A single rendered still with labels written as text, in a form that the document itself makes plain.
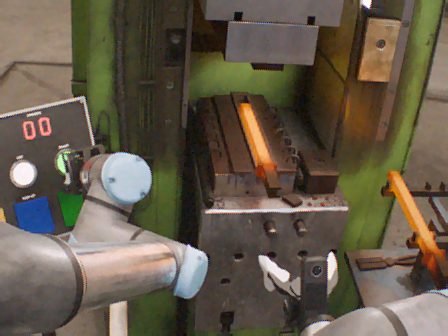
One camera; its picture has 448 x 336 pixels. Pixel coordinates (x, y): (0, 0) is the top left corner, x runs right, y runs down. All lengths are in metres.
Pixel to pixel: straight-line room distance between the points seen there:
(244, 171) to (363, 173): 0.42
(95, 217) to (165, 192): 0.71
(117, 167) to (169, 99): 0.59
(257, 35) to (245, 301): 0.75
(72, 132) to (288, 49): 0.50
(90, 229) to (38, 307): 0.38
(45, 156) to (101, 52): 0.31
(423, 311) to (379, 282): 0.94
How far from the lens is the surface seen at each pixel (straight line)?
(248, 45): 1.21
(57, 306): 0.51
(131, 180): 0.84
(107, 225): 0.85
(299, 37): 1.23
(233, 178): 1.37
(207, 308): 1.57
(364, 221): 1.76
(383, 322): 0.61
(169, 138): 1.45
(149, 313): 1.87
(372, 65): 1.45
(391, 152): 1.65
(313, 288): 0.99
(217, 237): 1.39
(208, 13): 1.17
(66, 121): 1.20
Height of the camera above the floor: 1.73
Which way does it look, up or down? 33 degrees down
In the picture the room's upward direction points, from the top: 5 degrees clockwise
